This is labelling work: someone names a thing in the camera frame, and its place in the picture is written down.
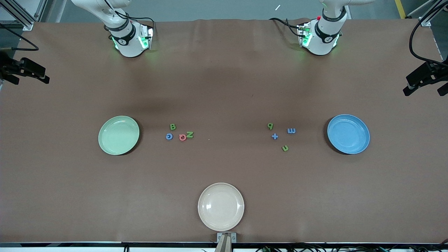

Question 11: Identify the beige plate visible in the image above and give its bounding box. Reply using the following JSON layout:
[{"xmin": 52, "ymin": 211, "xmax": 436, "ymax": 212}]
[{"xmin": 198, "ymin": 182, "xmax": 245, "ymax": 232}]

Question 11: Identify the black table edge rail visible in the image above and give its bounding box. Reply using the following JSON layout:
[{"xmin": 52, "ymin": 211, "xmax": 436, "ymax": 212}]
[{"xmin": 0, "ymin": 241, "xmax": 448, "ymax": 247}]

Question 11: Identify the grey frame strut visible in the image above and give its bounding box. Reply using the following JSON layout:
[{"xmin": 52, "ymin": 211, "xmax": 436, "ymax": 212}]
[{"xmin": 33, "ymin": 0, "xmax": 48, "ymax": 21}]

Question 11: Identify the light green plate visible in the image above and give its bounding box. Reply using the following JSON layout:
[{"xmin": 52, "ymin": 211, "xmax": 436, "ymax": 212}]
[{"xmin": 98, "ymin": 115, "xmax": 140, "ymax": 156}]

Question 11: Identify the beige camera pole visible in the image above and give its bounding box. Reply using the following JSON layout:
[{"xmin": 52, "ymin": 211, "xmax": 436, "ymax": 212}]
[{"xmin": 214, "ymin": 234, "xmax": 233, "ymax": 252}]

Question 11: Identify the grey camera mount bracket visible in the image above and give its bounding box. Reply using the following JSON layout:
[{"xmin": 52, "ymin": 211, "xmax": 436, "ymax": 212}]
[{"xmin": 216, "ymin": 232, "xmax": 237, "ymax": 243}]

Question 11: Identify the black base cable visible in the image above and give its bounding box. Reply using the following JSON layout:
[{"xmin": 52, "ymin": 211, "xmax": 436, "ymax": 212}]
[{"xmin": 269, "ymin": 17, "xmax": 302, "ymax": 37}]

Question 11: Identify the aluminium frame profile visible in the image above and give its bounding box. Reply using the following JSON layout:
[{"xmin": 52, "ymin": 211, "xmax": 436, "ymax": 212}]
[
  {"xmin": 0, "ymin": 0, "xmax": 34, "ymax": 31},
  {"xmin": 418, "ymin": 0, "xmax": 448, "ymax": 27}
]

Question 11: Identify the blue plate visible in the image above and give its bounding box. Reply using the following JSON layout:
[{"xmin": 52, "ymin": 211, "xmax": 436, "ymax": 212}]
[{"xmin": 327, "ymin": 114, "xmax": 370, "ymax": 155}]

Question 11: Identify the brown table cover sheet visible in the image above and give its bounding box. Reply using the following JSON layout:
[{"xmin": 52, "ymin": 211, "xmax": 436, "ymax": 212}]
[{"xmin": 0, "ymin": 18, "xmax": 448, "ymax": 244}]

